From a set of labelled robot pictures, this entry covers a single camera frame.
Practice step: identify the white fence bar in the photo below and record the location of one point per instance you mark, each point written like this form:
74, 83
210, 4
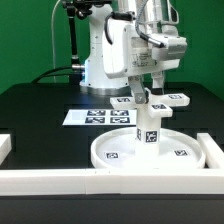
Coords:
99, 181
5, 146
214, 154

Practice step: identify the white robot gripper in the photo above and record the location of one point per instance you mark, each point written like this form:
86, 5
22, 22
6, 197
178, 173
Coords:
129, 55

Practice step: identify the white cross-shaped table base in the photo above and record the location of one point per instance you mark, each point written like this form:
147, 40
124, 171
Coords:
157, 105

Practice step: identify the white front fence bar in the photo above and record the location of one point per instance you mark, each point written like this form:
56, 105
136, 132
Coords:
99, 181

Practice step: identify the white marker base plate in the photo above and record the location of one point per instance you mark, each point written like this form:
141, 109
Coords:
82, 117

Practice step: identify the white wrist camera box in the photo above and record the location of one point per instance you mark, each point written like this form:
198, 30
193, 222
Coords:
174, 47

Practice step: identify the white left fence bar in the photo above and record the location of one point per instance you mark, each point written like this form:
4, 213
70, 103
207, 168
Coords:
5, 146

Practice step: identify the white right fence bar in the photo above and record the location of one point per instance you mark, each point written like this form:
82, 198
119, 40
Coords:
214, 154

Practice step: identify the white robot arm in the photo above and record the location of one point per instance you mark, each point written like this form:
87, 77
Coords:
148, 17

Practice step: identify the white round table top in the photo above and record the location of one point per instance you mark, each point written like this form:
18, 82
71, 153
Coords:
127, 148

